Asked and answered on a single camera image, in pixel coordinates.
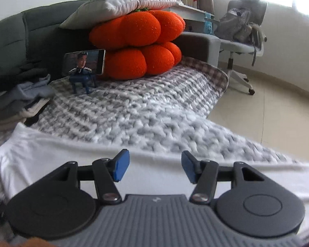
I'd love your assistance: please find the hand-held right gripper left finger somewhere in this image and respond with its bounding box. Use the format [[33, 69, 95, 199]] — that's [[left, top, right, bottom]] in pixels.
[[51, 149, 130, 204]]

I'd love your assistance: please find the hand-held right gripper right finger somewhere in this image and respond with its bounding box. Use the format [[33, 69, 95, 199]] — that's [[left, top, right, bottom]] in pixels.
[[181, 150, 266, 204]]

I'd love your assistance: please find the white shirt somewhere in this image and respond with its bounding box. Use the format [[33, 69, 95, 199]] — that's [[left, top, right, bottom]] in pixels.
[[0, 122, 309, 237]]

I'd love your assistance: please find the stack of folded clothes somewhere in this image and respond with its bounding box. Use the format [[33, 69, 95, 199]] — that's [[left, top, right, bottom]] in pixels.
[[0, 66, 56, 132]]

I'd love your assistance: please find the grey checked quilt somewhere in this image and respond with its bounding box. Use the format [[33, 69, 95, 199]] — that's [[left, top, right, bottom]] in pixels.
[[0, 107, 300, 201]]

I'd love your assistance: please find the grey checked sofa cover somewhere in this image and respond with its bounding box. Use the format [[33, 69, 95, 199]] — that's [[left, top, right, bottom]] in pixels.
[[28, 56, 229, 144]]

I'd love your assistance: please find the blue phone stand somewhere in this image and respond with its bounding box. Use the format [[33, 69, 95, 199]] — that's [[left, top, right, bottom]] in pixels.
[[68, 73, 97, 95]]

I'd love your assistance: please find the orange pumpkin cushion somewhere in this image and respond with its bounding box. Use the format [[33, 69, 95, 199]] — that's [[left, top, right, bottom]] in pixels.
[[102, 42, 182, 81], [89, 9, 186, 51]]

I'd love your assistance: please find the smartphone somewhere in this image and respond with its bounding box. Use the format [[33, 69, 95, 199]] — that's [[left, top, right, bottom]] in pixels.
[[62, 49, 107, 77]]

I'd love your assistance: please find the white office chair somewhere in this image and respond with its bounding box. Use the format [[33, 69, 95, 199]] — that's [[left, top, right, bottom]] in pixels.
[[216, 0, 269, 95]]

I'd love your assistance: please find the grey jacket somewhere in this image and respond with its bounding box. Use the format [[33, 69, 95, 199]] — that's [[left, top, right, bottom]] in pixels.
[[214, 7, 258, 43]]

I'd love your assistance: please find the white desk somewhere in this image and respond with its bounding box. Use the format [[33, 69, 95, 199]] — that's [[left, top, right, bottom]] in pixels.
[[169, 2, 221, 34]]

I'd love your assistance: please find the white pillow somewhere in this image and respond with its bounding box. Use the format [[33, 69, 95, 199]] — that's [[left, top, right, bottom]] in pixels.
[[59, 0, 180, 30]]

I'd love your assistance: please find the grey sofa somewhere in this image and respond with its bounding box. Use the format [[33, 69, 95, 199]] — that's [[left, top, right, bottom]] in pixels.
[[0, 0, 221, 93]]

